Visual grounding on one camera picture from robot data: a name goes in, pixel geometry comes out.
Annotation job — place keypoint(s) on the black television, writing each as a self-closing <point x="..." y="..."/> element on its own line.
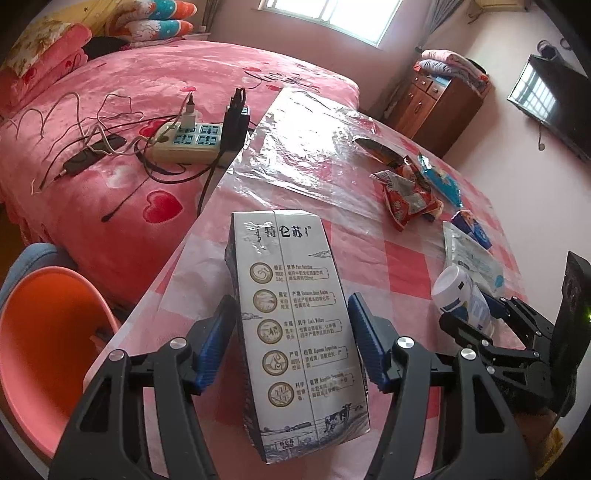
<point x="549" y="97"/>

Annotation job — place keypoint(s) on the black phone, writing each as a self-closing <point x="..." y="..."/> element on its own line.
<point x="87" y="159"/>

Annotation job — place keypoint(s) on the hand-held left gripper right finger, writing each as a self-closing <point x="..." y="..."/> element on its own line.
<point x="367" y="341"/>

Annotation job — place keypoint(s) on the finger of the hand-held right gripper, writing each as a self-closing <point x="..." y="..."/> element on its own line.
<point x="466" y="332"/>
<point x="496" y="307"/>

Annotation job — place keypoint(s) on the orange plastic bin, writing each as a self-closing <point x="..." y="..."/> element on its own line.
<point x="41" y="346"/>

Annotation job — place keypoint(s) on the dark foil snack wrapper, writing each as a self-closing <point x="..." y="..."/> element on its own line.
<point x="378" y="148"/>

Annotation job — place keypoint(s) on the red checked plastic tablecloth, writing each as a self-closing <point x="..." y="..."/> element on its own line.
<point x="286" y="184"/>

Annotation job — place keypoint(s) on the white plastic bottle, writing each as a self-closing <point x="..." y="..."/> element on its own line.
<point x="455" y="286"/>

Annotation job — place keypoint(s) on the blue snack packet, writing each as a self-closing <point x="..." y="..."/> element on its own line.
<point x="441" y="180"/>

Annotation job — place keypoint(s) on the black power adapter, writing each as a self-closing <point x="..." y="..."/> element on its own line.
<point x="233" y="129"/>

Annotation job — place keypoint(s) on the red snack wrapper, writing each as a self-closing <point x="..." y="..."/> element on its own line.
<point x="408" y="203"/>
<point x="388" y="176"/>

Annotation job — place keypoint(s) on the white plastic packet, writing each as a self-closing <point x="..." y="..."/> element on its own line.
<point x="466" y="258"/>

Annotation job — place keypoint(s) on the brown wooden cabinet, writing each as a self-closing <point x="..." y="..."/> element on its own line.
<point x="438" y="115"/>

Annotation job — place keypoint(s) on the beige power strip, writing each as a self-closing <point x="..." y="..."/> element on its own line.
<point x="194" y="143"/>

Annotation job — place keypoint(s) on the window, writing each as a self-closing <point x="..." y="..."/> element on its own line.
<point x="332" y="18"/>

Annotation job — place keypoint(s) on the small blue white packet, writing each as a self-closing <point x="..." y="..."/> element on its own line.
<point x="475" y="230"/>

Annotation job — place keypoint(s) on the black cloth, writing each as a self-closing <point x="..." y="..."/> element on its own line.
<point x="108" y="46"/>

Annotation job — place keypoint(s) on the yellow star print sheet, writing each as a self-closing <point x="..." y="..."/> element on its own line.
<point x="99" y="8"/>

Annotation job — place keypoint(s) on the white charger plug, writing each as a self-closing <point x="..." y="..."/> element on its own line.
<point x="188" y="115"/>

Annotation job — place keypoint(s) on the cartoon print roll pillow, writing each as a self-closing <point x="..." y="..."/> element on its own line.
<point x="171" y="8"/>
<point x="152" y="30"/>

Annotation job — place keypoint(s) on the folded blankets pile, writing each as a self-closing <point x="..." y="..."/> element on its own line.
<point x="452" y="67"/>

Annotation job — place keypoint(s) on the bed with pink sheet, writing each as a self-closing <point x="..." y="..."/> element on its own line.
<point x="138" y="69"/>

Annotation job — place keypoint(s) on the pink folded blanket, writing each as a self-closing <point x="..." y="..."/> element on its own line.
<point x="64" y="50"/>

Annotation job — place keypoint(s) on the white milk carton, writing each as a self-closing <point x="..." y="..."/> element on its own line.
<point x="295" y="323"/>

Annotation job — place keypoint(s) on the floral pillow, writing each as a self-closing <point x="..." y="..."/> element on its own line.
<point x="32" y="46"/>

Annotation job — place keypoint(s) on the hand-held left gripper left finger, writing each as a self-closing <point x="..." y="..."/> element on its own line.
<point x="212" y="341"/>

